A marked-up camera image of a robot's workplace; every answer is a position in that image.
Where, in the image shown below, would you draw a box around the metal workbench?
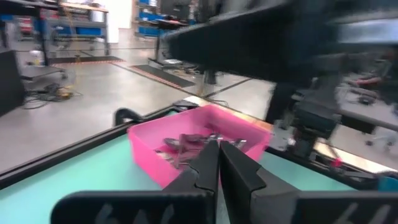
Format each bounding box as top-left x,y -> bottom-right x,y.
40,1 -> 111,57

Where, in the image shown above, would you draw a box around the blue storage bins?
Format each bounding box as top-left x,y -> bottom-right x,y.
57,26 -> 103,37

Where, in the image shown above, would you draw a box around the black orange-edged floor mat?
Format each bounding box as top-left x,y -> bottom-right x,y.
130,64 -> 196,89
48,55 -> 125,65

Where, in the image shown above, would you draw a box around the gray low cart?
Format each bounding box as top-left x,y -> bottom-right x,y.
21,64 -> 68,81

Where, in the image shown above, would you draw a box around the black frame clamp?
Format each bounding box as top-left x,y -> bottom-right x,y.
113,107 -> 144,127

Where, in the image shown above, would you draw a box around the dark blue plastic bin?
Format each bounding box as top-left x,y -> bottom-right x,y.
377,175 -> 398,192

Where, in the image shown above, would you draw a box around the black box on floor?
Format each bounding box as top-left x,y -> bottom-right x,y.
0,49 -> 25,118

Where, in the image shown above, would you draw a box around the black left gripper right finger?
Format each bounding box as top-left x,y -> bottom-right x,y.
219,141 -> 398,224

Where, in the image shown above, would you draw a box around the pink plastic bin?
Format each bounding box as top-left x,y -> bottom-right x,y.
127,104 -> 273,189

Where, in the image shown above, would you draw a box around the black table frame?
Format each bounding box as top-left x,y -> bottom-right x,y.
0,99 -> 398,191

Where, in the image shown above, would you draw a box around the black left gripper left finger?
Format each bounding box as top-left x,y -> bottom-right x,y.
50,139 -> 220,224

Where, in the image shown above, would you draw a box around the floor cable bundle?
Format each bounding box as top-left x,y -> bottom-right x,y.
21,83 -> 82,110

